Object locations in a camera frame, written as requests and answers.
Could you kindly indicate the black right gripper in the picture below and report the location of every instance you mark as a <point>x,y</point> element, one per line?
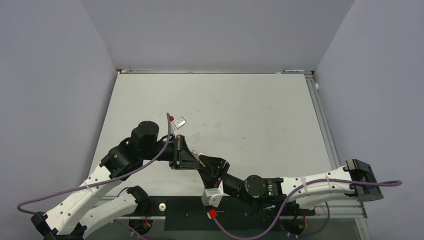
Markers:
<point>213,170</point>

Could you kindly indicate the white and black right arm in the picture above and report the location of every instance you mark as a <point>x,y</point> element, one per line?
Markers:
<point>354,180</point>

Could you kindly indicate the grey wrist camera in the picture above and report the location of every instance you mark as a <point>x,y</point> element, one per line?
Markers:
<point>178,123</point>
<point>212,197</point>

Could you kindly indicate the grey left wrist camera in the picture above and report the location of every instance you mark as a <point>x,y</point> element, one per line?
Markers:
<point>178,123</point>

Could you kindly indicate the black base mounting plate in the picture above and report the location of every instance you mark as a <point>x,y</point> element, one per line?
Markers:
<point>215,212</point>

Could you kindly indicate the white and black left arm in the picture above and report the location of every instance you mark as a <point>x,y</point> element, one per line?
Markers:
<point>76,217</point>

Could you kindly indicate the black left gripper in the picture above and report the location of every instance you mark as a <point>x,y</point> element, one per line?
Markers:
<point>183,158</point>

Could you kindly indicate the large metal keyring organizer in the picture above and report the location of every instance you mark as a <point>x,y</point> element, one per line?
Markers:
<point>197,155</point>

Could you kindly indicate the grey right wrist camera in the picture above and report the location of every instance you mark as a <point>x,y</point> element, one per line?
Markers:
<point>212,197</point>

